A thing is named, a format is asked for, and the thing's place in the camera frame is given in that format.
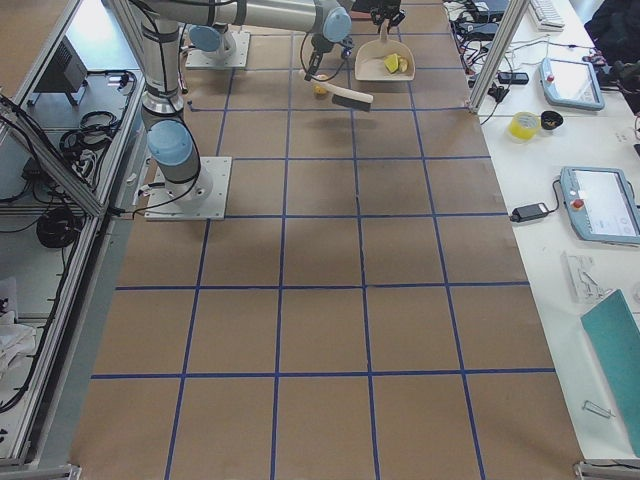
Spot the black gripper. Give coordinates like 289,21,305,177
303,34,353,81
370,0,404,27

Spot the beige plastic dustpan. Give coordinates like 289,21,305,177
355,23,416,82

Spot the yellow green sponge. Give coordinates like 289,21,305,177
383,53,400,74

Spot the toy croissant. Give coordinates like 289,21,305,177
398,56,409,73

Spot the beige hand brush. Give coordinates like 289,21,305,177
298,70,374,112

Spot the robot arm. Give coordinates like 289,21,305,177
133,1,353,202

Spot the yellow tape roll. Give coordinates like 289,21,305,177
507,112,541,141

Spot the black bowl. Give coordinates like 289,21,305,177
540,110,564,131

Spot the teach pendant far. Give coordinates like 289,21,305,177
539,57,605,111

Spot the teach pendant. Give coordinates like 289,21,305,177
539,57,605,111
559,166,639,246

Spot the black power adapter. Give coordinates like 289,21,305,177
509,203,551,223

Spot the teach pendant near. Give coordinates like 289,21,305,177
559,166,639,246

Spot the teal folder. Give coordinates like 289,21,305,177
581,290,639,450

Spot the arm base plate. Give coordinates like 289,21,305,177
185,31,250,70
143,156,232,221

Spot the aluminium frame post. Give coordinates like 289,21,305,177
468,0,528,113

